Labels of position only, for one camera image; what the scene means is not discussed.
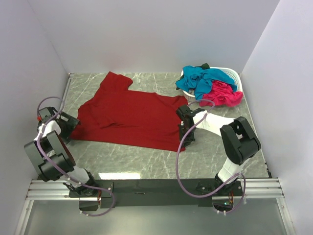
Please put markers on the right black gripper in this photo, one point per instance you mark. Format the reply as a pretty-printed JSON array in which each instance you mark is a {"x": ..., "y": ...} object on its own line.
[{"x": 185, "y": 141}]

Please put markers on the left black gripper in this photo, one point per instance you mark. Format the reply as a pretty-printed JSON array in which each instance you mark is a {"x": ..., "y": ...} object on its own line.
[{"x": 71, "y": 123}]

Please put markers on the red t-shirt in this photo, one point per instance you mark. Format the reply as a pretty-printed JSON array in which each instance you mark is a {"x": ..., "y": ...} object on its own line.
[{"x": 118, "y": 115}]

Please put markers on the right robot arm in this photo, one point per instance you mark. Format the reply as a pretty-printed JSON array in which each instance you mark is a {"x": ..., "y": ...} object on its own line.
[{"x": 239, "y": 140}]

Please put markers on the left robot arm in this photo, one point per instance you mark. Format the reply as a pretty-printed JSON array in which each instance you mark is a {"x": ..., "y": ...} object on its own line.
[{"x": 49, "y": 154}]

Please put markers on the white laundry basket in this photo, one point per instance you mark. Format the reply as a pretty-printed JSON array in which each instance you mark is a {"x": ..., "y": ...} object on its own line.
[{"x": 189, "y": 96}]

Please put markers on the blue t-shirt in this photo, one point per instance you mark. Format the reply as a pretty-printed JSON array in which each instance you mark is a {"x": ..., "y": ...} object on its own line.
[{"x": 201, "y": 81}]

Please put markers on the pink t-shirt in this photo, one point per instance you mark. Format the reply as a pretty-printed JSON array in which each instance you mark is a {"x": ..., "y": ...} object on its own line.
[{"x": 222, "y": 94}]

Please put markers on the dark green garment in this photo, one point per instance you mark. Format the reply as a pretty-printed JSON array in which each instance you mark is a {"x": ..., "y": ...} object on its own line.
[{"x": 205, "y": 66}]

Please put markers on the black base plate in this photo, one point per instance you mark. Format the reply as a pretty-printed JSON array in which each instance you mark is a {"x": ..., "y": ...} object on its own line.
[{"x": 160, "y": 192}]

